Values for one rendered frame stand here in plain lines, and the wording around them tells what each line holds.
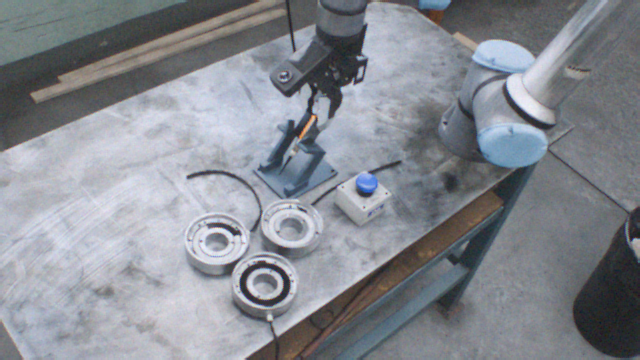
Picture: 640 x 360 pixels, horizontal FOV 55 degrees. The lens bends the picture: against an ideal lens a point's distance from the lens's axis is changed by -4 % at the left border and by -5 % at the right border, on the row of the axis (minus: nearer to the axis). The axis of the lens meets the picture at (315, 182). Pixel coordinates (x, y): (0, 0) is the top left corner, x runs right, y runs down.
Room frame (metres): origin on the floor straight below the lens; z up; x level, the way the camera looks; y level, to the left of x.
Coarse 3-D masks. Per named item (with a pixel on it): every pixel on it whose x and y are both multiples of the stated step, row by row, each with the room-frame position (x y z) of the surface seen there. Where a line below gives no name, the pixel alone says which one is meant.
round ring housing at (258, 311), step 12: (264, 252) 0.59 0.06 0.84; (240, 264) 0.56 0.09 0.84; (252, 264) 0.57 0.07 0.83; (276, 264) 0.58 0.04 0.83; (288, 264) 0.58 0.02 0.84; (252, 276) 0.55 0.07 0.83; (264, 276) 0.56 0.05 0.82; (276, 276) 0.56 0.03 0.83; (252, 288) 0.53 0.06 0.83; (276, 288) 0.55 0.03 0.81; (240, 300) 0.50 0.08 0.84; (288, 300) 0.51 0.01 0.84; (252, 312) 0.49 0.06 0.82; (264, 312) 0.49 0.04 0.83; (276, 312) 0.50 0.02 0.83
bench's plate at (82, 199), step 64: (256, 64) 1.11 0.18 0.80; (384, 64) 1.20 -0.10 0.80; (448, 64) 1.26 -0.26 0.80; (64, 128) 0.81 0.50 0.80; (128, 128) 0.84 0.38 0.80; (192, 128) 0.88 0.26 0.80; (256, 128) 0.91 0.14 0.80; (384, 128) 0.99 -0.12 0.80; (0, 192) 0.63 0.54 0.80; (64, 192) 0.66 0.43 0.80; (128, 192) 0.69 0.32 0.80; (192, 192) 0.72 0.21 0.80; (256, 192) 0.75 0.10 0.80; (320, 192) 0.78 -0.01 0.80; (448, 192) 0.84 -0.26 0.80; (0, 256) 0.51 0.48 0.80; (64, 256) 0.53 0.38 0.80; (128, 256) 0.56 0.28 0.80; (320, 256) 0.64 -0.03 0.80; (384, 256) 0.66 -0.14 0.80; (64, 320) 0.42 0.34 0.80; (128, 320) 0.44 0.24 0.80; (192, 320) 0.47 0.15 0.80
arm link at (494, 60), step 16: (480, 48) 1.01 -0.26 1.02; (496, 48) 1.02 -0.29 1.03; (512, 48) 1.03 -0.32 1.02; (480, 64) 0.98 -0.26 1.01; (496, 64) 0.97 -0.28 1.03; (512, 64) 0.97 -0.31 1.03; (528, 64) 0.98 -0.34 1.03; (464, 80) 1.03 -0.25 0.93; (480, 80) 0.96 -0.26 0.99; (496, 80) 0.94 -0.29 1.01; (464, 96) 0.99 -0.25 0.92
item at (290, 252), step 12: (276, 204) 0.70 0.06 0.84; (288, 204) 0.71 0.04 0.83; (300, 204) 0.71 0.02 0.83; (264, 216) 0.67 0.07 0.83; (288, 216) 0.68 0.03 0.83; (300, 216) 0.69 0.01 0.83; (312, 216) 0.70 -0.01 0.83; (264, 228) 0.64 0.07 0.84; (276, 228) 0.65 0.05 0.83; (300, 228) 0.68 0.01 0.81; (264, 240) 0.63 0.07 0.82; (288, 240) 0.64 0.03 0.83; (312, 240) 0.64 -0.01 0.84; (276, 252) 0.61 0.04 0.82; (288, 252) 0.61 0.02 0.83; (300, 252) 0.62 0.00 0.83
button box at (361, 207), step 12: (348, 180) 0.78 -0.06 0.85; (336, 192) 0.76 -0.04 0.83; (348, 192) 0.75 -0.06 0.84; (360, 192) 0.75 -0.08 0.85; (372, 192) 0.76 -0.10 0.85; (384, 192) 0.77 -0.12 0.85; (336, 204) 0.75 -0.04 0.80; (348, 204) 0.74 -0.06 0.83; (360, 204) 0.73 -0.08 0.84; (372, 204) 0.73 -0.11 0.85; (384, 204) 0.76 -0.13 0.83; (348, 216) 0.73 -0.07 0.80; (360, 216) 0.72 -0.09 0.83; (372, 216) 0.74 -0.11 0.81
